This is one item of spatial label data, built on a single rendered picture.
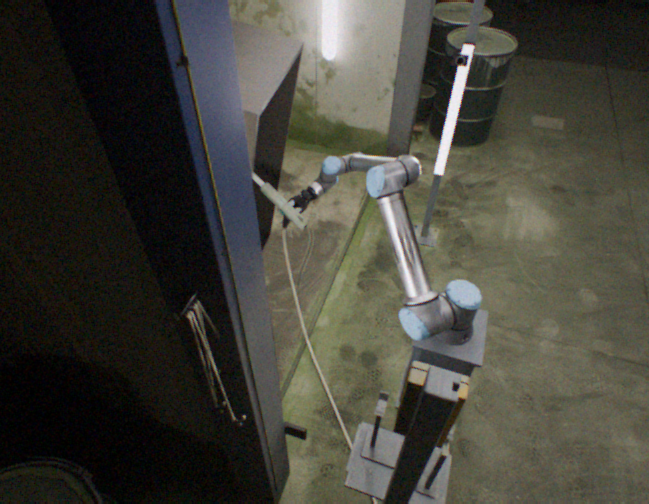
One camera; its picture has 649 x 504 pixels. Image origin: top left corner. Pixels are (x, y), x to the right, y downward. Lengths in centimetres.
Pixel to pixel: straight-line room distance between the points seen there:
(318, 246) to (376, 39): 158
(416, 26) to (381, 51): 31
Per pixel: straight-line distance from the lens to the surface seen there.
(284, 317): 290
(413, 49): 368
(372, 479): 169
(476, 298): 200
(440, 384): 88
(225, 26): 81
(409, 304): 191
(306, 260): 320
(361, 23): 370
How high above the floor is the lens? 239
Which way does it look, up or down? 46 degrees down
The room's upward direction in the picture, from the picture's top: straight up
